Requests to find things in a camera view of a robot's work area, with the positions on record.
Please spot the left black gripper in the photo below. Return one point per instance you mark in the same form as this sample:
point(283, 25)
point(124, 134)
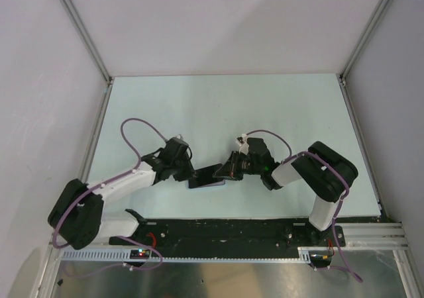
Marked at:
point(189, 173)

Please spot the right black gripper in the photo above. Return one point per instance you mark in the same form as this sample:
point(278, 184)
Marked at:
point(230, 169)

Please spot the black phone with red edge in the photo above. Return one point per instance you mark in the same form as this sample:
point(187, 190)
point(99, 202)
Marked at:
point(207, 171)

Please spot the translucent blue phone case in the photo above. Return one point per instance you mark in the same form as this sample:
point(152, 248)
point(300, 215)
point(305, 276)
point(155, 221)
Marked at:
point(205, 181)

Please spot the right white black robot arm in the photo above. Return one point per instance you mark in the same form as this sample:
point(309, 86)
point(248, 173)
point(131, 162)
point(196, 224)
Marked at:
point(325, 171)

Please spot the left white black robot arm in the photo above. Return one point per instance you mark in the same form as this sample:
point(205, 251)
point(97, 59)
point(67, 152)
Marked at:
point(78, 215)

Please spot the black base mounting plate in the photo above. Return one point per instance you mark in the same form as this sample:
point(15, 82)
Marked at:
point(234, 238)

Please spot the left controller board with LEDs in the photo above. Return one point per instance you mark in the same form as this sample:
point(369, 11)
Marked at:
point(140, 254)

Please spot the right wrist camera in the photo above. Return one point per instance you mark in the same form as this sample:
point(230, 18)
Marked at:
point(242, 144)

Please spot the white slotted cable duct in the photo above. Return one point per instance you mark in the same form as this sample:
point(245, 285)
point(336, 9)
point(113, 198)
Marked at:
point(124, 255)

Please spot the right controller board with wires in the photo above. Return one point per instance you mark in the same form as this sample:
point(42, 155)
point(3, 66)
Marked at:
point(320, 260)

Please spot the right aluminium frame post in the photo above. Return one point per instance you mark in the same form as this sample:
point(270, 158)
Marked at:
point(373, 22)

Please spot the aluminium frame post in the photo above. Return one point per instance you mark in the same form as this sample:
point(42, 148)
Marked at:
point(373, 22)
point(77, 21)

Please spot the front aluminium frame rail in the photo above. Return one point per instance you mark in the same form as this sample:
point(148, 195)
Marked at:
point(375, 236)

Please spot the left aluminium frame post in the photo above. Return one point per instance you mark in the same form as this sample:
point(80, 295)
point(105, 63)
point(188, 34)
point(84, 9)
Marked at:
point(77, 21)

